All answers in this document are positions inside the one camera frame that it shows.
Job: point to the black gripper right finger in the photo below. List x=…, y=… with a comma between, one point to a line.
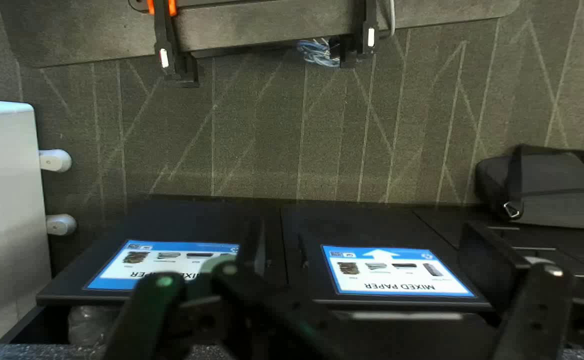
x=538, y=312

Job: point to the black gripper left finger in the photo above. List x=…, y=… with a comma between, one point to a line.
x=153, y=312

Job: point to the black shoulder bag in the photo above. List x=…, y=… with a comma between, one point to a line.
x=553, y=186

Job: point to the black rubbish bin clear liner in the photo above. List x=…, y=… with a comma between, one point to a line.
x=89, y=326

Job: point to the blue sign arrow pointing up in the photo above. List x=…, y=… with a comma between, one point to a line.
x=144, y=257

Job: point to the blue sign arrow pointing down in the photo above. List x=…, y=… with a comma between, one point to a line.
x=399, y=271

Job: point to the black cabinet with stone counter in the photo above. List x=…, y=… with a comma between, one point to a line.
x=373, y=220

